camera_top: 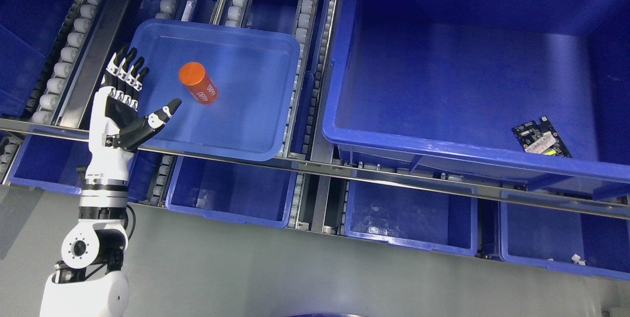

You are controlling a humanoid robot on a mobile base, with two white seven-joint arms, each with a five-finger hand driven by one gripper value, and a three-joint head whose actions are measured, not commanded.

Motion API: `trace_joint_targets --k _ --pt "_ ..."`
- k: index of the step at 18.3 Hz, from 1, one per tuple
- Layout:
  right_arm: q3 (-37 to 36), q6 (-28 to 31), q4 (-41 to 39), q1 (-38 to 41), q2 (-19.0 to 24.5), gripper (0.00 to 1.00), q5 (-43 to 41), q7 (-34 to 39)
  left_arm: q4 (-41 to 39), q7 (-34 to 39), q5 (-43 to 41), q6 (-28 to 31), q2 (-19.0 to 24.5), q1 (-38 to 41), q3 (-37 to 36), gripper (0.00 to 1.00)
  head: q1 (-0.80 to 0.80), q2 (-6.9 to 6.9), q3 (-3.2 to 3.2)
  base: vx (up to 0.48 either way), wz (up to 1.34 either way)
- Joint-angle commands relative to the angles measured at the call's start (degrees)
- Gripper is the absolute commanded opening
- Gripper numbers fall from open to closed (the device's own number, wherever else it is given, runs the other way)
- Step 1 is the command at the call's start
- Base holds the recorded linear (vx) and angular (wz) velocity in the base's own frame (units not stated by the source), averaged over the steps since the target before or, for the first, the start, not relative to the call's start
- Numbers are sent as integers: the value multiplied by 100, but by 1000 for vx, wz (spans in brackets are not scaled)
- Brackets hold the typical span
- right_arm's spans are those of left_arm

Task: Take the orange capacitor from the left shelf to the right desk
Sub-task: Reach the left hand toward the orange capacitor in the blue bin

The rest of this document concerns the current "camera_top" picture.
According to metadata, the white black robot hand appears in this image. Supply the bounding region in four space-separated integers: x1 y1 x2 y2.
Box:
85 46 182 185

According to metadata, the orange cylindrical capacitor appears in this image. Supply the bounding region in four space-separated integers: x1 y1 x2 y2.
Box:
178 62 219 105

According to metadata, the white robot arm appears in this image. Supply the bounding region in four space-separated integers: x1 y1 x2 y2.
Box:
39 174 130 317

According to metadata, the white roller track left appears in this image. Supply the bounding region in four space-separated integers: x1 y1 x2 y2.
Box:
25 0 101 125

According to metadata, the white roller track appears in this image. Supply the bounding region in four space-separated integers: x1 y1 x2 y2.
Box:
25 0 101 125
280 0 325 158

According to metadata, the lower blue bin left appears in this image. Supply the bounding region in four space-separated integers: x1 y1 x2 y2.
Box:
8 135 160 203

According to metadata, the blue tray bin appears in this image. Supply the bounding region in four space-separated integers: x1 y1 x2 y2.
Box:
130 19 301 161

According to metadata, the lower blue bin centre-left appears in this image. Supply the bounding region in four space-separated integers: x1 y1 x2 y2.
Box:
165 157 297 228

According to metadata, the dark blue bin top-left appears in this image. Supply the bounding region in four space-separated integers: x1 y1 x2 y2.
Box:
0 0 74 117

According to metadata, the white roller track centre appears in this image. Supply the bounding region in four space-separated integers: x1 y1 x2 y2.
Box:
280 0 325 158

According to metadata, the lower blue bin centre-right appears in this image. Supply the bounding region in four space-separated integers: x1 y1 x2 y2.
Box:
344 182 478 256

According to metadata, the large blue bin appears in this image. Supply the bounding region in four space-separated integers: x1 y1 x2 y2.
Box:
322 0 629 201

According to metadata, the lower blue bin right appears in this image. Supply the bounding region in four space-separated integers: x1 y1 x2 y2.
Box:
496 203 630 281

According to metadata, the metal shelf front rail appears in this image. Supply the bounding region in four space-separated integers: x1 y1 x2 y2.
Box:
0 118 630 220

